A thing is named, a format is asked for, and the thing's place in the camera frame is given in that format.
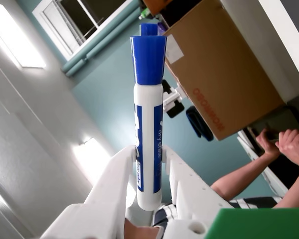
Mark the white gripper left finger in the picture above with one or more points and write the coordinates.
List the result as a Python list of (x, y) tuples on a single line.
[(104, 199)]

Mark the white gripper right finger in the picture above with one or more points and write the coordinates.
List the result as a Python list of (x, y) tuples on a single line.
[(192, 199)]

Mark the blue Expo dry-erase marker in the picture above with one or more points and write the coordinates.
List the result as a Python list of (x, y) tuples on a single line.
[(148, 124)]

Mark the dark smartphone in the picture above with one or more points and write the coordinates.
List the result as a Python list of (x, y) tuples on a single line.
[(272, 136)]

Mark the person's left hand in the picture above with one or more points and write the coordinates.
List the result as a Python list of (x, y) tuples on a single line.
[(269, 145)]

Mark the person's right hand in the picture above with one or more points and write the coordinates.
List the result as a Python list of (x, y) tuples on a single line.
[(295, 147)]

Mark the small rectangular ceiling light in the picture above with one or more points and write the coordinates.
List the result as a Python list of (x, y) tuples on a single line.
[(89, 154)]

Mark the dark blue cloth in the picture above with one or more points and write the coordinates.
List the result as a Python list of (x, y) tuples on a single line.
[(198, 122)]

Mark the white panel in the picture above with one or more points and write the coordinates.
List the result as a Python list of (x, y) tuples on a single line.
[(246, 144)]

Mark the black tablet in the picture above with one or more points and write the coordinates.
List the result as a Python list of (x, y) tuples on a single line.
[(175, 110)]

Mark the white device stand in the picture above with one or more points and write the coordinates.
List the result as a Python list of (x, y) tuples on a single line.
[(173, 95)]

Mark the grey cabinet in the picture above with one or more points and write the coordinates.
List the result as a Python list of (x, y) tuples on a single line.
[(279, 117)]

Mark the brown WOWROBO cardboard box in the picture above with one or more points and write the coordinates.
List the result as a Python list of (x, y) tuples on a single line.
[(226, 74)]

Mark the white side desk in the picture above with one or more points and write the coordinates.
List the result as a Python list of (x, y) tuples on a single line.
[(269, 44)]

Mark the purple object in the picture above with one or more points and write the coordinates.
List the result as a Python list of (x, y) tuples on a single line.
[(160, 27)]

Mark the white framed window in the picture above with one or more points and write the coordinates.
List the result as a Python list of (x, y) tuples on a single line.
[(64, 22)]

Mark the large rectangular ceiling light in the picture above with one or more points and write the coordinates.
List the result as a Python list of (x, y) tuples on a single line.
[(17, 37)]

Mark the green bottle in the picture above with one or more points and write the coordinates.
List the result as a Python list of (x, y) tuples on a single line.
[(144, 13)]

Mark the brown wooden cabinet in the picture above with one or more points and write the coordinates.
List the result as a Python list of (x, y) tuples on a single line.
[(157, 5)]

